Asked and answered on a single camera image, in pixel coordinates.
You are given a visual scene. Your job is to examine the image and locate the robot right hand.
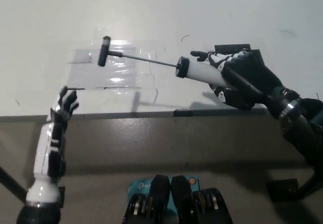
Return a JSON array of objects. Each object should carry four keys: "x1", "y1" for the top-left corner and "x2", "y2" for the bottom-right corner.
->
[{"x1": 190, "y1": 49, "x2": 288, "y2": 111}]

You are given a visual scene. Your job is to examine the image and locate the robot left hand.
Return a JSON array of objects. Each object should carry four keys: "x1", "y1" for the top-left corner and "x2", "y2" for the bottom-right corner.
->
[{"x1": 33, "y1": 86, "x2": 80, "y2": 183}]

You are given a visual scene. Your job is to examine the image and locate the white air pump black handle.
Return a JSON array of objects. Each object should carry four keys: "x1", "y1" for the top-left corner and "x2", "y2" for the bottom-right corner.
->
[{"x1": 97, "y1": 35, "x2": 229, "y2": 88}]

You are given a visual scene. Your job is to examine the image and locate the black robot body blocks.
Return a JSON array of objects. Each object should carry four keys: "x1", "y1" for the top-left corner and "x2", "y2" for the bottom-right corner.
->
[{"x1": 122, "y1": 175, "x2": 234, "y2": 224}]

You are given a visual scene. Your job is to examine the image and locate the black tape patch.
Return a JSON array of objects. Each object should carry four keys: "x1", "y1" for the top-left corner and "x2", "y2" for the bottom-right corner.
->
[{"x1": 213, "y1": 44, "x2": 262, "y2": 58}]

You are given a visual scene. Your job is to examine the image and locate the black table leg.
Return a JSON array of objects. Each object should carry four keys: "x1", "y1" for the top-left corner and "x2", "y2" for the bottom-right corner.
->
[
  {"x1": 0, "y1": 165, "x2": 28, "y2": 202},
  {"x1": 268, "y1": 166, "x2": 323, "y2": 202}
]

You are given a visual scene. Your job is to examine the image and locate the teal router box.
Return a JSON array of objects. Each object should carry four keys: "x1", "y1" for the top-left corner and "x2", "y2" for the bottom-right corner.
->
[{"x1": 127, "y1": 176, "x2": 202, "y2": 215}]

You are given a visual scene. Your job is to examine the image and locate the clear taped plastic sheet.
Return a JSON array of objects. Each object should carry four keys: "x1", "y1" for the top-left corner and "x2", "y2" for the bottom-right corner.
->
[{"x1": 66, "y1": 41, "x2": 158, "y2": 91}]

